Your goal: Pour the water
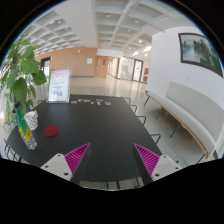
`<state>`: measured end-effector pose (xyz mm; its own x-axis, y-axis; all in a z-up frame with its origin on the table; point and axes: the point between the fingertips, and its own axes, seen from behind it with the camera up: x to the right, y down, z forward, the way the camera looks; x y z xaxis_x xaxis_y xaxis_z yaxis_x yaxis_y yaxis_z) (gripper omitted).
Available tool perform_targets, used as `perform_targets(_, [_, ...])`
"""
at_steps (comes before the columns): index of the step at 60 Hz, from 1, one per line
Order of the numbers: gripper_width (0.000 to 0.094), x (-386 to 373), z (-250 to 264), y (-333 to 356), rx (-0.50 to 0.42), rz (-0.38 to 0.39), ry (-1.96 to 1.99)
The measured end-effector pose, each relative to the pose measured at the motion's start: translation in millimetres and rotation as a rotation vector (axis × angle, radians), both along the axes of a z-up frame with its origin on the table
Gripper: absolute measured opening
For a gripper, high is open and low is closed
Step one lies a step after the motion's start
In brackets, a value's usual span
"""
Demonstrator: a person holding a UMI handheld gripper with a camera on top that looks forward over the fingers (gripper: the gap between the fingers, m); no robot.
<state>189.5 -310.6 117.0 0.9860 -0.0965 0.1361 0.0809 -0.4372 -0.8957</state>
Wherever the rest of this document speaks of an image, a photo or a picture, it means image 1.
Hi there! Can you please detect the red round coaster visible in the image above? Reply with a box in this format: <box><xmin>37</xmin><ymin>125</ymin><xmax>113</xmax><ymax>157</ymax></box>
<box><xmin>44</xmin><ymin>126</ymin><xmax>59</xmax><ymax>137</ymax></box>

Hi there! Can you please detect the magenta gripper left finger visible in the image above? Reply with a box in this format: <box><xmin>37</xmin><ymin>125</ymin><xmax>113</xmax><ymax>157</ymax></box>
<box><xmin>40</xmin><ymin>142</ymin><xmax>92</xmax><ymax>186</ymax></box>

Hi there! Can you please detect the acrylic sign stand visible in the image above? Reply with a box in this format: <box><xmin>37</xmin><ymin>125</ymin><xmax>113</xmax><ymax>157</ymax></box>
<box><xmin>48</xmin><ymin>68</ymin><xmax>71</xmax><ymax>103</ymax></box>

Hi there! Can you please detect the white patterned cup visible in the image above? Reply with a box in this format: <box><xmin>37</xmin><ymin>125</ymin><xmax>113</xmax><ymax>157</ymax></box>
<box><xmin>24</xmin><ymin>111</ymin><xmax>38</xmax><ymax>130</ymax></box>

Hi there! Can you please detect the black chair right middle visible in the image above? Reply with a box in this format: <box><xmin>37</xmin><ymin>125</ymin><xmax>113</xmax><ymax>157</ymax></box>
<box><xmin>137</xmin><ymin>115</ymin><xmax>146</xmax><ymax>125</ymax></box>

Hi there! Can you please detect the black chair right far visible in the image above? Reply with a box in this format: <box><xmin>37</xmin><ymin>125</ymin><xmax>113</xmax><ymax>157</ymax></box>
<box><xmin>130</xmin><ymin>105</ymin><xmax>137</xmax><ymax>113</ymax></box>

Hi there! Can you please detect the green capped water bottle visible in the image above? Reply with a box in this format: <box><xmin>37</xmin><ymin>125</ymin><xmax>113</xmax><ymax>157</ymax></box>
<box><xmin>15</xmin><ymin>103</ymin><xmax>37</xmax><ymax>150</ymax></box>

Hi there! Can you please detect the black chair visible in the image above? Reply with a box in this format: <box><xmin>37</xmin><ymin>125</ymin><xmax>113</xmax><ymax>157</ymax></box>
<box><xmin>151</xmin><ymin>134</ymin><xmax>161</xmax><ymax>144</ymax></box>
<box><xmin>137</xmin><ymin>115</ymin><xmax>146</xmax><ymax>125</ymax></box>
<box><xmin>4</xmin><ymin>141</ymin><xmax>22</xmax><ymax>162</ymax></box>
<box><xmin>130</xmin><ymin>105</ymin><xmax>137</xmax><ymax>113</ymax></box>

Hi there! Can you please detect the framed landscape painting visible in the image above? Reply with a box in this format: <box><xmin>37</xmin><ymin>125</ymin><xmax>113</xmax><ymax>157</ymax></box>
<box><xmin>178</xmin><ymin>33</ymin><xmax>223</xmax><ymax>77</ymax></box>

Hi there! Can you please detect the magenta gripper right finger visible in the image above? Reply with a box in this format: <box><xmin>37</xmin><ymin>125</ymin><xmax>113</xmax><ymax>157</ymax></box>
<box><xmin>132</xmin><ymin>143</ymin><xmax>183</xmax><ymax>186</ymax></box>

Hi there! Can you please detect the black chair left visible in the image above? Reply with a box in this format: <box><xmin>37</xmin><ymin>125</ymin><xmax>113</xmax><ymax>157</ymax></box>
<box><xmin>4</xmin><ymin>141</ymin><xmax>22</xmax><ymax>162</ymax></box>

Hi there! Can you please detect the white long bench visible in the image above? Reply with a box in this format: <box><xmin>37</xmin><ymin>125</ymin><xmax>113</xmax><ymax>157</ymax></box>
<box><xmin>146</xmin><ymin>82</ymin><xmax>224</xmax><ymax>157</ymax></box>

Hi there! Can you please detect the black chair right near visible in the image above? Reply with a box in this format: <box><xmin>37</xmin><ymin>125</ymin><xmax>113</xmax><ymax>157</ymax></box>
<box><xmin>151</xmin><ymin>134</ymin><xmax>161</xmax><ymax>144</ymax></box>

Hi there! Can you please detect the green leafy plant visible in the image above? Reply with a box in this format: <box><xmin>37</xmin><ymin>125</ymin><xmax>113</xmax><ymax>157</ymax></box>
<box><xmin>0</xmin><ymin>33</ymin><xmax>47</xmax><ymax>122</ymax></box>

